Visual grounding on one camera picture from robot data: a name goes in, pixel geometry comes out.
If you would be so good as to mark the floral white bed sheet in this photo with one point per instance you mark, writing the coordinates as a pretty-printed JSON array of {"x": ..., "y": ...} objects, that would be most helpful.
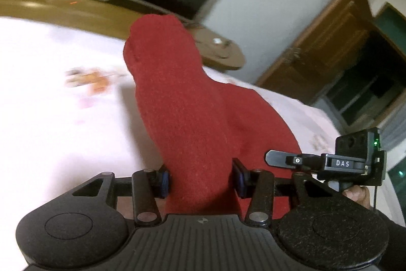
[{"x": 68, "y": 114}]

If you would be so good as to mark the brown wooden door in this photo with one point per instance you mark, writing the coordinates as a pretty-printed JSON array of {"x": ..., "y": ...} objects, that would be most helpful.
[{"x": 329, "y": 46}]

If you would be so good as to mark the wooden tv stand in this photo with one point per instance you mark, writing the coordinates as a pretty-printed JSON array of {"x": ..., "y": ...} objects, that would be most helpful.
[{"x": 114, "y": 21}]

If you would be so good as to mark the dark red knitted garment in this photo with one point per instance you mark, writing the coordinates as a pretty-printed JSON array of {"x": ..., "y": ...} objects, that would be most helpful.
[{"x": 198, "y": 125}]

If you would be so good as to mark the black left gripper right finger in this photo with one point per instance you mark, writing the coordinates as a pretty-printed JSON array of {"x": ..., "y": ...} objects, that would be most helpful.
[{"x": 244, "y": 180}]

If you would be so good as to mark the person's right hand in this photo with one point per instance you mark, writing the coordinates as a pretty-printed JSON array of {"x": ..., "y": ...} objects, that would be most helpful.
[{"x": 360, "y": 195}]

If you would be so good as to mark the small white object on stand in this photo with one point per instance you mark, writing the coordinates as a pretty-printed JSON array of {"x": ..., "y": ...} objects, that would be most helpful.
[{"x": 217, "y": 41}]

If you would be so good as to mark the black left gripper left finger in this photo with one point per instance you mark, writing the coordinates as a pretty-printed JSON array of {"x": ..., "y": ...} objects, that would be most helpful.
[{"x": 160, "y": 182}]

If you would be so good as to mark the brass door handle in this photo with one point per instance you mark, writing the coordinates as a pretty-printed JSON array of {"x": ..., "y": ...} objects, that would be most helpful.
[{"x": 292, "y": 54}]

